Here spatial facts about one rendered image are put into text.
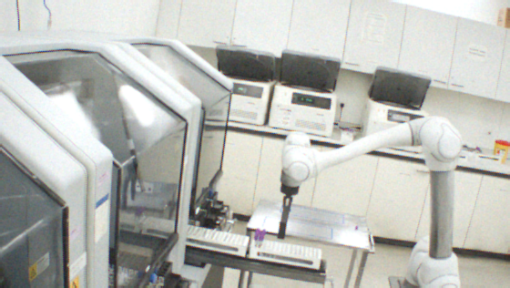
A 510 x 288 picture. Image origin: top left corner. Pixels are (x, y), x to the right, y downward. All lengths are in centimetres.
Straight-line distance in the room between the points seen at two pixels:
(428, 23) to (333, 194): 179
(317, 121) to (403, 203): 109
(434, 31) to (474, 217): 176
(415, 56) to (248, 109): 160
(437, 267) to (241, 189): 276
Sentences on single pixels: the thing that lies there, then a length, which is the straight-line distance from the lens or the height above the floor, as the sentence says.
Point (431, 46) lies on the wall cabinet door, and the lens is 462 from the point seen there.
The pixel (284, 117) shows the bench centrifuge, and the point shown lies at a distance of 428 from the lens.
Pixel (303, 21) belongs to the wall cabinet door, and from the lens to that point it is 450.
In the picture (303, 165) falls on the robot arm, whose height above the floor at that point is 130.
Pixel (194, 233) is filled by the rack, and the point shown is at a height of 86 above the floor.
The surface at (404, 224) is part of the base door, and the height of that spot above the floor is 24.
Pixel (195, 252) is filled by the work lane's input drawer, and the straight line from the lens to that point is 210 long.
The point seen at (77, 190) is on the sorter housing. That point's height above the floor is 140.
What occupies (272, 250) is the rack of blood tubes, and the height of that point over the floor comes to 86.
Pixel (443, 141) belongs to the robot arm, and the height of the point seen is 146.
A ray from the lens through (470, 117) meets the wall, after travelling 515.
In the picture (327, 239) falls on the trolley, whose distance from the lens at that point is 239.
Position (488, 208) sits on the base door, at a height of 52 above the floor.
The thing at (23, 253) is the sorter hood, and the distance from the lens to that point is 78.
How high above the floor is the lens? 174
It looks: 13 degrees down
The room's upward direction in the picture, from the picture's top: 9 degrees clockwise
